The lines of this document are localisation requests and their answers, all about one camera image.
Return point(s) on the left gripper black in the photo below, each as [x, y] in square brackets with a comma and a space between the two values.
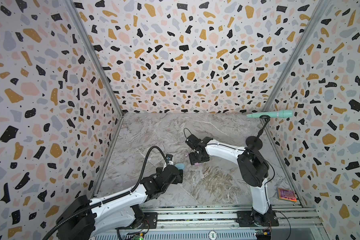
[178, 179]

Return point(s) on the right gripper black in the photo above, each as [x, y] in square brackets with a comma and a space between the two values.
[195, 157]

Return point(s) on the blue earbud charging case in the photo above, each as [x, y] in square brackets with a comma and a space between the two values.
[180, 166]

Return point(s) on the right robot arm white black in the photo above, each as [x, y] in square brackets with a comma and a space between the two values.
[253, 167]

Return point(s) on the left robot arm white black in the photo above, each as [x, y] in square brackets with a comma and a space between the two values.
[85, 218]

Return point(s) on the black microphone stand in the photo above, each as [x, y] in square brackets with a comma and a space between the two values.
[256, 142]

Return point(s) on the pink orange card box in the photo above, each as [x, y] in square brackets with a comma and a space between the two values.
[287, 195]

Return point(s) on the mint green microphone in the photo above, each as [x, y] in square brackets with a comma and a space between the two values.
[276, 114]

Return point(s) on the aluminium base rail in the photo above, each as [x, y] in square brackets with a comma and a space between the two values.
[291, 222]

